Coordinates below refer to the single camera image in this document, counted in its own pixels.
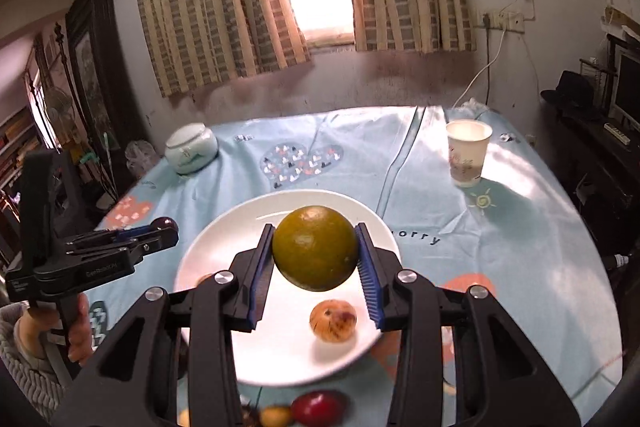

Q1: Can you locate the white cable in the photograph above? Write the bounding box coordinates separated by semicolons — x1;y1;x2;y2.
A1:
450;27;508;110

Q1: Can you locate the printed light blue tablecloth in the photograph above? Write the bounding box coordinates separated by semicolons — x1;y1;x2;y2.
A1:
92;105;623;427

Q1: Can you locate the white remote control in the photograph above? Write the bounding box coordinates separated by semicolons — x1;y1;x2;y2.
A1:
602;122;632;144

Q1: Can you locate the small striped pepino melon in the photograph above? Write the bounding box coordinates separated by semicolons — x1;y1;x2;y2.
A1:
309;299;358;344

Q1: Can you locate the dark wooden desk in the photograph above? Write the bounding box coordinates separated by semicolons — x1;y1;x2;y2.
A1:
540;107;640;253

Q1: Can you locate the standing fan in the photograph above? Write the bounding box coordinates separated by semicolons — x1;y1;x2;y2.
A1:
42;86;76;148

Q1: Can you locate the clear plastic bag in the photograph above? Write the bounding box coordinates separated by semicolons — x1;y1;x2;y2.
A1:
125;139;160;180

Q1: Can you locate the person's left forearm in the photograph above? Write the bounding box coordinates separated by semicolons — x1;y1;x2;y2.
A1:
0;302;76;425

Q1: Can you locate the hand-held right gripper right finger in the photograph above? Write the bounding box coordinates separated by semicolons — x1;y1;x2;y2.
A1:
353;222;583;427

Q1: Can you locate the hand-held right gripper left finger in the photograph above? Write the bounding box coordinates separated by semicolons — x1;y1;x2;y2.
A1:
50;223;276;427

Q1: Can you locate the white paper cup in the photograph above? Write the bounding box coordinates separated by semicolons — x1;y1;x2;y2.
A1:
445;119;493;188

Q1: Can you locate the bookshelf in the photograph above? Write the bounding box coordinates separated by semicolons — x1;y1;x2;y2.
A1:
0;107;46;188

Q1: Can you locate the dark framed picture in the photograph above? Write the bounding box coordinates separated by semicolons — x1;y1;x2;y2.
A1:
65;0;146;158

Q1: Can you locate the cardboard box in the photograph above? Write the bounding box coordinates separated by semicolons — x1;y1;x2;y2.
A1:
604;4;640;38

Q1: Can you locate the black hat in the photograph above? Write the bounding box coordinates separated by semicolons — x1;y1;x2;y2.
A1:
540;71;603;124

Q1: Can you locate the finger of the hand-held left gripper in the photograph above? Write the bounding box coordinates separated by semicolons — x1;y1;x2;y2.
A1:
66;227;181;265
64;225;165;249

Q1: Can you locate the green-yellow orange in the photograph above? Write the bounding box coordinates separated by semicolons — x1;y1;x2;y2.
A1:
271;205;360;293

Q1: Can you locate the computer monitor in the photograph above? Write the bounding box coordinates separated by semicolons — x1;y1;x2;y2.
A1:
607;44;640;132

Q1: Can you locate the white power strip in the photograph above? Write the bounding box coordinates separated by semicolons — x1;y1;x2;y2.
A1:
481;10;525;32

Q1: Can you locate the pale green ceramic jar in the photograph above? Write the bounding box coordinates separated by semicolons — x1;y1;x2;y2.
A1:
165;122;219;176

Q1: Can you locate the person's left hand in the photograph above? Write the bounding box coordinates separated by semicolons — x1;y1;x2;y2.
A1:
14;293;92;367

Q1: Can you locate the yellow loquat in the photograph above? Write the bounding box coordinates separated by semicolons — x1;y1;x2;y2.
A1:
259;406;293;427

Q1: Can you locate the white plate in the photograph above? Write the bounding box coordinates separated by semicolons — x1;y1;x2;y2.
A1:
173;189;402;387

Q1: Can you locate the red plum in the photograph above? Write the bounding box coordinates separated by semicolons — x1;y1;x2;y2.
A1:
291;390;349;427

